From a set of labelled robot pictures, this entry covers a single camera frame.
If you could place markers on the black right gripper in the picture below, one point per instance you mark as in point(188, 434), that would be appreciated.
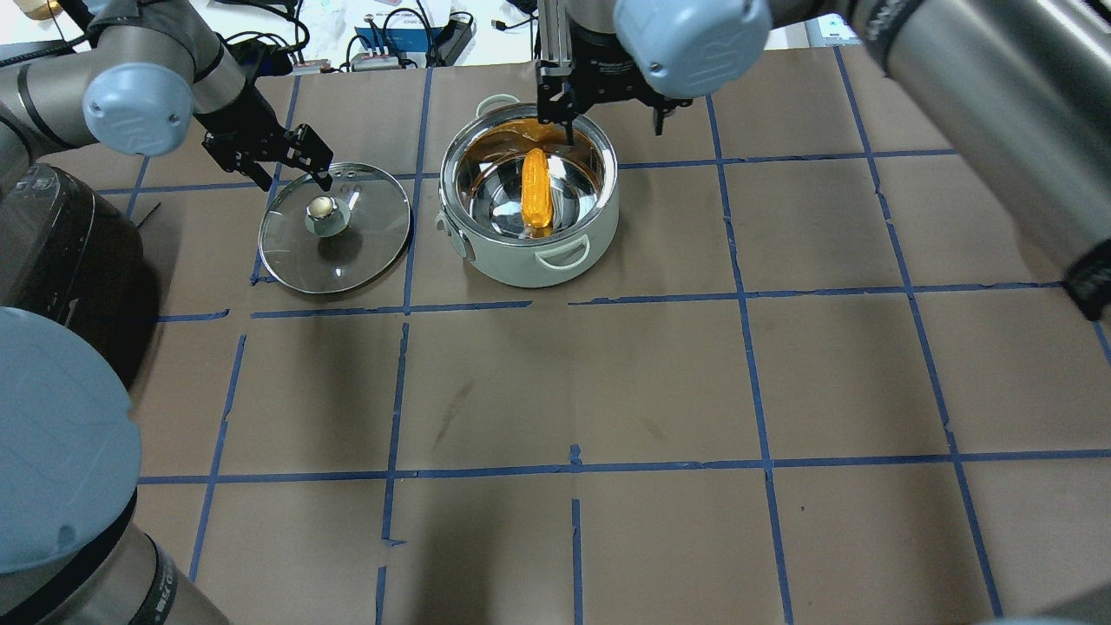
point(610, 68)

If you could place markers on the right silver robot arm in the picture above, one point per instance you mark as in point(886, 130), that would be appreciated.
point(1019, 88)

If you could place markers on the aluminium frame post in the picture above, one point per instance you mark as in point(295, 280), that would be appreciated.
point(555, 56)

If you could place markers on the glass pot lid with knob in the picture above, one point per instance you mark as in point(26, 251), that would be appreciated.
point(326, 241)

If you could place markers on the yellow corn cob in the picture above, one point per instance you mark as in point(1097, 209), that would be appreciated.
point(536, 202)

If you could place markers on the dark electric rice cooker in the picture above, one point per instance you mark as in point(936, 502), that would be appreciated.
point(69, 255)

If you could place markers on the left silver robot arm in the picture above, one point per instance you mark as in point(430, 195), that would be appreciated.
point(72, 553)

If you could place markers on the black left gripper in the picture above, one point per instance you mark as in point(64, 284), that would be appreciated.
point(246, 114)

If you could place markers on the pale green electric cooking pot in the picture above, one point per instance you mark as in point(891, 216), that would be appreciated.
point(480, 195)

